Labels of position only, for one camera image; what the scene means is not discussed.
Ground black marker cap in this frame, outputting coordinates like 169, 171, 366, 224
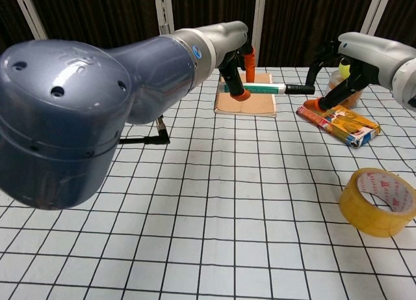
284, 84, 315, 94

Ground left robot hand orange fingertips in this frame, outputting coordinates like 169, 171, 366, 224
207, 20, 256, 103

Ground colourful orange snack box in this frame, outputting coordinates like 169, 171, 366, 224
296, 100, 381, 148

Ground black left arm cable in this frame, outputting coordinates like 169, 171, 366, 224
118, 116, 171, 145

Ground clear jar amber contents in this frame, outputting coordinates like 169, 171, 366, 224
326, 70, 361, 109

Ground dark pleated curtain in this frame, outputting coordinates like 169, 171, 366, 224
0, 0, 416, 70

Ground green white marker body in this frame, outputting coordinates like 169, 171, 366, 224
242, 83, 287, 95

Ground yellow tennis ball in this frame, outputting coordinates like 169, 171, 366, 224
337, 61, 351, 81

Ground white metal frame post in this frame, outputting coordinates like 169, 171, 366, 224
250, 0, 268, 67
153, 0, 178, 36
9, 0, 49, 42
360, 0, 394, 37

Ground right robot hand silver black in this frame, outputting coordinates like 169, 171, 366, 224
305, 32, 416, 114

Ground white black checkered tablecloth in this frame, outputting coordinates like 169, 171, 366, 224
0, 65, 416, 300

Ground yellow packing tape roll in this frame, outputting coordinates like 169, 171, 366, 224
339, 168, 416, 238

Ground brown spiral notebook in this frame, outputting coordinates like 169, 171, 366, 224
213, 71, 278, 118

